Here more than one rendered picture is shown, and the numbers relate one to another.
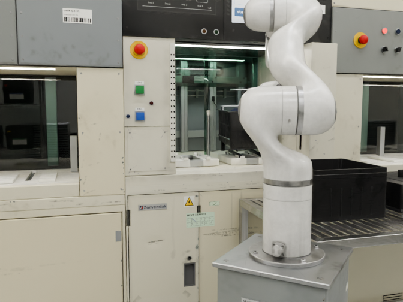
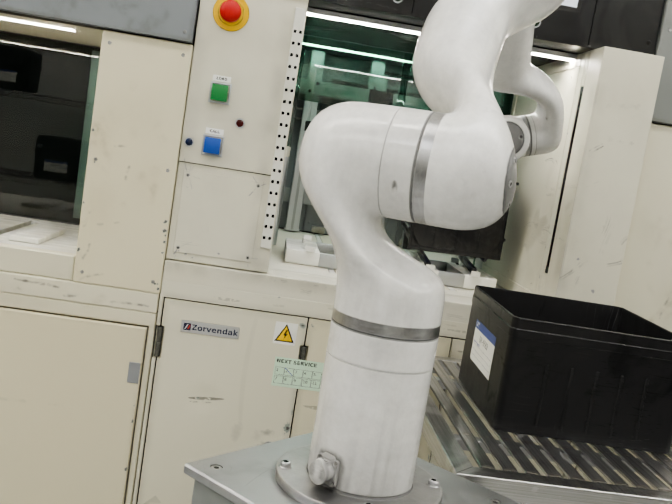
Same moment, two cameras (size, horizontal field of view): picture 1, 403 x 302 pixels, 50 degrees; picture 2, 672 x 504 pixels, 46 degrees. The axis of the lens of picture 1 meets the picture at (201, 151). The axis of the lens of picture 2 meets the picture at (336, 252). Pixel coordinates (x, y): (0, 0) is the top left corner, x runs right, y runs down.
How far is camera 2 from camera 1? 37 cm
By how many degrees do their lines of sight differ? 11
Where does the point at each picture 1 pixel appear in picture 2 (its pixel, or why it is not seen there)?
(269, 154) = (341, 255)
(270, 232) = (320, 428)
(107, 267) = (104, 428)
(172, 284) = not seen: hidden behind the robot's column
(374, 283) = not seen: outside the picture
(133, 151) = (189, 214)
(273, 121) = (359, 181)
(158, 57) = (267, 32)
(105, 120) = (142, 143)
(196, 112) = not seen: hidden behind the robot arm
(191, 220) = (283, 371)
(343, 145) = (645, 282)
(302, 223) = (388, 422)
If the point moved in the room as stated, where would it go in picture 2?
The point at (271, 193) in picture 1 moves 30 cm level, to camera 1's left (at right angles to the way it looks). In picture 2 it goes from (334, 341) to (81, 289)
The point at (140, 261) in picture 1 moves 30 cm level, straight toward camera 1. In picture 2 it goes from (168, 430) to (118, 493)
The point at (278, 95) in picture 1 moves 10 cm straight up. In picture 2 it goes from (380, 125) to (396, 26)
